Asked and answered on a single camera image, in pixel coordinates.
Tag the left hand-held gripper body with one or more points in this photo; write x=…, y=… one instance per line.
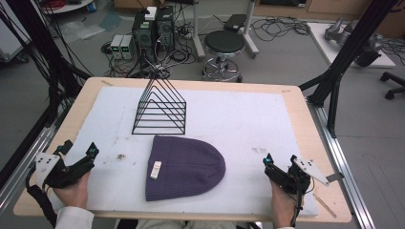
x=60, y=173

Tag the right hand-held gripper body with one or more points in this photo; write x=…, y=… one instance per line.
x=294, y=178

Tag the purple knit beanie hat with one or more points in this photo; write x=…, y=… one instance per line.
x=184, y=168

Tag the person's left hand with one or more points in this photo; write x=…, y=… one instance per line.
x=72, y=192

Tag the person's right hand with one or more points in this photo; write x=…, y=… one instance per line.
x=282, y=205

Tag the wooden stick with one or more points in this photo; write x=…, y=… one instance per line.
x=324, y=205

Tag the white foam mat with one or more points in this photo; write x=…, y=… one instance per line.
x=223, y=133

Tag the white power supply unit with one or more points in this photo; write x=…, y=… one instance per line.
x=116, y=46
x=126, y=47

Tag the black round stool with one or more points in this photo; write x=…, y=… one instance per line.
x=223, y=54

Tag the white platform board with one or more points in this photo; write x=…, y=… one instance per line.
x=324, y=41

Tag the black office chair base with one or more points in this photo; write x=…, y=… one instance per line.
x=393, y=83

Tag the black desktop computer tower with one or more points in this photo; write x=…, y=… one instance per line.
x=165, y=30
x=144, y=33

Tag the black flat box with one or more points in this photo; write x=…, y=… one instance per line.
x=235, y=23

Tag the white table leg stand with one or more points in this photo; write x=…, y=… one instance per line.
x=223, y=25

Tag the white small box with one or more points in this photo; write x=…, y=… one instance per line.
x=151, y=12

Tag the silver aluminium rail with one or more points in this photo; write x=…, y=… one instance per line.
x=22, y=165
x=340, y=165

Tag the black metal frame stand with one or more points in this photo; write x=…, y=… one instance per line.
x=47, y=47
x=347, y=57

